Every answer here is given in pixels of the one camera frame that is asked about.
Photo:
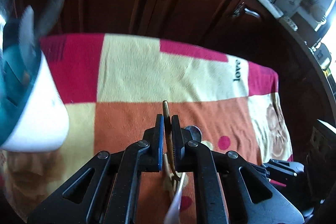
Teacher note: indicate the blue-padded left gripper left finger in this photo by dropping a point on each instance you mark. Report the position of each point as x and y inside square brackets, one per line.
[106, 188]

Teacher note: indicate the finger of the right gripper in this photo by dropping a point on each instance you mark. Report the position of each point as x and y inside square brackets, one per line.
[274, 161]
[280, 172]

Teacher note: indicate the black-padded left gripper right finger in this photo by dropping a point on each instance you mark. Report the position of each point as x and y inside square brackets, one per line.
[228, 189]

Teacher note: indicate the steel spoon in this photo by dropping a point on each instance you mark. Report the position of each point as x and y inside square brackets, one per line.
[195, 132]

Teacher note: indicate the brown wooden chopstick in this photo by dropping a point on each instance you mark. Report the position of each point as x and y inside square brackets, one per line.
[169, 140]

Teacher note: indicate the dark wooden kitchen cabinets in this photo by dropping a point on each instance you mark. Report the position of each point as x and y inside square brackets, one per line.
[244, 28]

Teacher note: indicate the white utensil holder teal rim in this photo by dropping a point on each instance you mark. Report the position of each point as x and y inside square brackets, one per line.
[33, 116]

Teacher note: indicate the patchwork colourful table blanket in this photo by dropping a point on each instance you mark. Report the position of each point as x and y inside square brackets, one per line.
[113, 87]

